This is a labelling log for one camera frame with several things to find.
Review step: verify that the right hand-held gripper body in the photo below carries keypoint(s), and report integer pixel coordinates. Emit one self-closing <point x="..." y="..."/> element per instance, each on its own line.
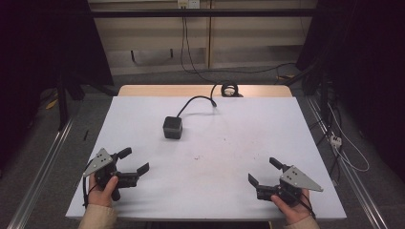
<point x="294" y="179"/>

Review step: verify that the black horizontal frame bar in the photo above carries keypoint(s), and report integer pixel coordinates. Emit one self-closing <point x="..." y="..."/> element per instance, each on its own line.
<point x="203" y="13"/>

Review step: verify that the white wall socket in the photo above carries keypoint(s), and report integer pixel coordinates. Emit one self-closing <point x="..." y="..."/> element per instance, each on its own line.
<point x="188" y="3"/>

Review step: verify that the black metal stand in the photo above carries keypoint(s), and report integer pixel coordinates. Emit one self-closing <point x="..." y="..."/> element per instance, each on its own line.
<point x="62" y="101"/>

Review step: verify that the black cube power adapter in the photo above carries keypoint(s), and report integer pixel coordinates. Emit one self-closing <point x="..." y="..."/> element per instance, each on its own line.
<point x="173" y="128"/>

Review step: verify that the aluminium floor rail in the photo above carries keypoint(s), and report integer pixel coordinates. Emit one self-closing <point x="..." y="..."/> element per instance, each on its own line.
<point x="350" y="168"/>
<point x="41" y="171"/>

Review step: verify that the person's left hand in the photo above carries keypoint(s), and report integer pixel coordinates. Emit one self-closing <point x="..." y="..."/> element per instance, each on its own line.
<point x="101" y="197"/>

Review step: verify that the yellow floor tape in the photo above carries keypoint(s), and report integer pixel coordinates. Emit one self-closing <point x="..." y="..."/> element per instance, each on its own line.
<point x="51" y="104"/>

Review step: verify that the black curtain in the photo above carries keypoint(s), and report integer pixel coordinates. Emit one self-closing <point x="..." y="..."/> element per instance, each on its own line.
<point x="366" y="63"/>
<point x="38" y="47"/>

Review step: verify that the person's right hand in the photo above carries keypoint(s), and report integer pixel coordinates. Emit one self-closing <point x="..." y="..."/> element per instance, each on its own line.
<point x="296" y="211"/>

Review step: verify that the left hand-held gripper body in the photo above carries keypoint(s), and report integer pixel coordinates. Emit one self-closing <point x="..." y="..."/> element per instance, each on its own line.
<point x="105" y="165"/>

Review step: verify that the black tape roll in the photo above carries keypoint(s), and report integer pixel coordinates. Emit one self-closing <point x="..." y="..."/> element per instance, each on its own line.
<point x="229" y="90"/>

